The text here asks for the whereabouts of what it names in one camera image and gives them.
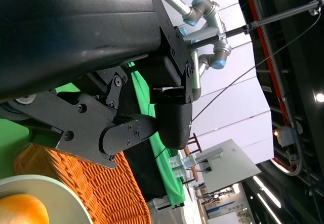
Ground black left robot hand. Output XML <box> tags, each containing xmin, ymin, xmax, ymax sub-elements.
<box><xmin>0</xmin><ymin>0</ymin><xmax>197</xmax><ymax>169</ymax></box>

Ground grey bowl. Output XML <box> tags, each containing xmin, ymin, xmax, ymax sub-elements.
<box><xmin>0</xmin><ymin>174</ymin><xmax>93</xmax><ymax>224</ymax></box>

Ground orange wicker basket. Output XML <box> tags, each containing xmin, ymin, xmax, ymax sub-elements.
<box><xmin>14</xmin><ymin>143</ymin><xmax>152</xmax><ymax>224</ymax></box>

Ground orange striped bread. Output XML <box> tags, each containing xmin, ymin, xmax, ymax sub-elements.
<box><xmin>0</xmin><ymin>193</ymin><xmax>50</xmax><ymax>224</ymax></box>

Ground green tablecloth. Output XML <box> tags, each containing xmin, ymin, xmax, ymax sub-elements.
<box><xmin>0</xmin><ymin>61</ymin><xmax>187</xmax><ymax>208</ymax></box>

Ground brown wooden rack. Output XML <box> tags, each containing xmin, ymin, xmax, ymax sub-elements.
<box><xmin>188</xmin><ymin>132</ymin><xmax>203</xmax><ymax>154</ymax></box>

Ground black pole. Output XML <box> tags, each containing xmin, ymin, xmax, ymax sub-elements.
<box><xmin>186</xmin><ymin>0</ymin><xmax>324</xmax><ymax>50</ymax></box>

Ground grey flat panel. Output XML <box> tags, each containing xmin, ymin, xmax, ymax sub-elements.
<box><xmin>196</xmin><ymin>138</ymin><xmax>261</xmax><ymax>193</ymax></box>

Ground white partition wall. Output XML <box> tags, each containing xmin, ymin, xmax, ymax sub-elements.
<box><xmin>161</xmin><ymin>0</ymin><xmax>276</xmax><ymax>165</ymax></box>

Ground thin black overhead cable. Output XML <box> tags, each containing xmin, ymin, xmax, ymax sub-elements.
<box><xmin>191</xmin><ymin>11</ymin><xmax>322</xmax><ymax>123</ymax></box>

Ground grey wall box orange lamp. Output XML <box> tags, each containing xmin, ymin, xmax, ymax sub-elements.
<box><xmin>272</xmin><ymin>126</ymin><xmax>303</xmax><ymax>148</ymax></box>

